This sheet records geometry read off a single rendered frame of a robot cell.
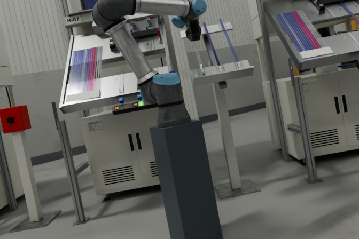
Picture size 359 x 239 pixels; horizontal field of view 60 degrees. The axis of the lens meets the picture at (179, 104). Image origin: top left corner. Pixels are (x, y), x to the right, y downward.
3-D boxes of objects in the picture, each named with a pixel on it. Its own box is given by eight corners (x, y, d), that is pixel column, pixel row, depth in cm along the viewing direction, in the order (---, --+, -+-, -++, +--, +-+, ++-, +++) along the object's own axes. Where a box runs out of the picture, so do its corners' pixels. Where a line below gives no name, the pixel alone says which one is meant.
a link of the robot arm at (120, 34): (159, 107, 145) (91, 0, 132) (147, 108, 158) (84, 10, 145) (178, 93, 150) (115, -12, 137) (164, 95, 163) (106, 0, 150)
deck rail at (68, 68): (66, 113, 192) (62, 106, 188) (63, 113, 192) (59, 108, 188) (76, 41, 238) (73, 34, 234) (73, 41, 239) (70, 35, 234)
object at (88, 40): (166, 53, 215) (164, 47, 211) (72, 70, 217) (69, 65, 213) (162, 24, 237) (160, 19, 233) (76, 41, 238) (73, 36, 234)
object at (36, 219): (46, 226, 198) (21, 104, 194) (9, 232, 198) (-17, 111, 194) (61, 211, 222) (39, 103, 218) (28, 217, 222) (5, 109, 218)
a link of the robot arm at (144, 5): (103, -18, 123) (207, -7, 147) (96, -8, 133) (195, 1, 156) (106, 11, 124) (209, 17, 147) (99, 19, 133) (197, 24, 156)
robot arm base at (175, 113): (196, 120, 138) (193, 98, 137) (165, 127, 131) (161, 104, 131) (181, 120, 151) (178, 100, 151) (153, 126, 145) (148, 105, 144)
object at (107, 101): (172, 94, 191) (170, 86, 185) (66, 113, 192) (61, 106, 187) (171, 92, 192) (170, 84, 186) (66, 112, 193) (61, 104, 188)
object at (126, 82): (171, 89, 190) (170, 86, 187) (64, 109, 191) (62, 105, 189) (168, 68, 202) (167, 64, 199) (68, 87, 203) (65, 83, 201)
